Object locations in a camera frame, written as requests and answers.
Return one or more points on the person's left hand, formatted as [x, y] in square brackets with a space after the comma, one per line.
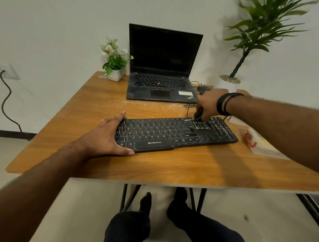
[102, 139]

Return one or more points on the person's right hand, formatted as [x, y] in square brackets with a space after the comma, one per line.
[209, 102]

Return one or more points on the small black brush tool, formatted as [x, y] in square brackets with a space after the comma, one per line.
[198, 114]

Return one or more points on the black keyboard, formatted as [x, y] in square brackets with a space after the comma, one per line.
[174, 134]

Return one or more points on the clear plastic container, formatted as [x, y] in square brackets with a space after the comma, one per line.
[261, 147]

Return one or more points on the yellow cleaning cloth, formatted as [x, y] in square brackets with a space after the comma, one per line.
[264, 144]

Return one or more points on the person's left forearm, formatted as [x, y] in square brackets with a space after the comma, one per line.
[37, 194]

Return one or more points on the person's right forearm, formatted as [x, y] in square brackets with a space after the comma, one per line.
[274, 127]

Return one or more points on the person's left leg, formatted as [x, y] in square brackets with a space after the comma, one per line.
[129, 224]

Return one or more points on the person's leg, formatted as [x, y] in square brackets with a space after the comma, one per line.
[129, 224]
[199, 224]

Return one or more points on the person's right leg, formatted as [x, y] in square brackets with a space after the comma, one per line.
[199, 224]

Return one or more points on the black wristband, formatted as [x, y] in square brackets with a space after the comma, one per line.
[223, 104]

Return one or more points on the black computer mouse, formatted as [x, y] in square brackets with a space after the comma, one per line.
[203, 89]

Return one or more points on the tall green plant white pot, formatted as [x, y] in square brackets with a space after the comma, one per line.
[229, 83]

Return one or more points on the black laptop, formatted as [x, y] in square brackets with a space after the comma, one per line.
[162, 49]

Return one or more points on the small white flower pot plant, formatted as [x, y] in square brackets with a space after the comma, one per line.
[114, 62]

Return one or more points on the black skirting board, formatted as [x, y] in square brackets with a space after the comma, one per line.
[15, 134]

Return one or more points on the black metal table frame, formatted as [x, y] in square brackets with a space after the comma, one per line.
[124, 197]

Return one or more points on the white wall socket panel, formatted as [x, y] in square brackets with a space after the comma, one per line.
[8, 72]

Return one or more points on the black window frame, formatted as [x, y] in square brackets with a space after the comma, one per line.
[310, 207]

